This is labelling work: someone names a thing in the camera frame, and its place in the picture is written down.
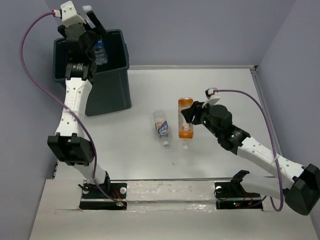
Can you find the dark green plastic bin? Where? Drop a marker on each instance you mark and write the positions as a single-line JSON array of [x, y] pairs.
[[110, 89]]

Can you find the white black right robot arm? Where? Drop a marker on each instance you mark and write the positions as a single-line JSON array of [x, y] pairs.
[[297, 185]]

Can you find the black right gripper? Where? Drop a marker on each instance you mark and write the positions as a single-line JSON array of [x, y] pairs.
[[195, 109]]

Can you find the clear bottle white blue label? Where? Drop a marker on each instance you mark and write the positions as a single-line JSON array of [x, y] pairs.
[[161, 127]]

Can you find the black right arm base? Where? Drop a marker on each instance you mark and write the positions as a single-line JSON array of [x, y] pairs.
[[230, 195]]

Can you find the large orange label bottle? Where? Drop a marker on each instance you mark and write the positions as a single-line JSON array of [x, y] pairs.
[[185, 130]]

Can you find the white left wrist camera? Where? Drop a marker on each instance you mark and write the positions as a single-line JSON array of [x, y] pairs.
[[68, 14]]

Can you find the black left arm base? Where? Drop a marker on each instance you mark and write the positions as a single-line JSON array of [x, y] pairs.
[[93, 199]]

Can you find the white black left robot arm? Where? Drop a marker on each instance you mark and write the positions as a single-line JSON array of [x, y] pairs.
[[72, 143]]

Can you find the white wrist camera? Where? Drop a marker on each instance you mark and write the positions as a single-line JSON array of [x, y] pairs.
[[68, 14], [212, 96]]

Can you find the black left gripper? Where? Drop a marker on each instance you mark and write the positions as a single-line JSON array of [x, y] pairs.
[[101, 31]]

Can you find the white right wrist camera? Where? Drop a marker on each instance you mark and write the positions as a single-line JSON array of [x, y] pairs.
[[212, 96]]

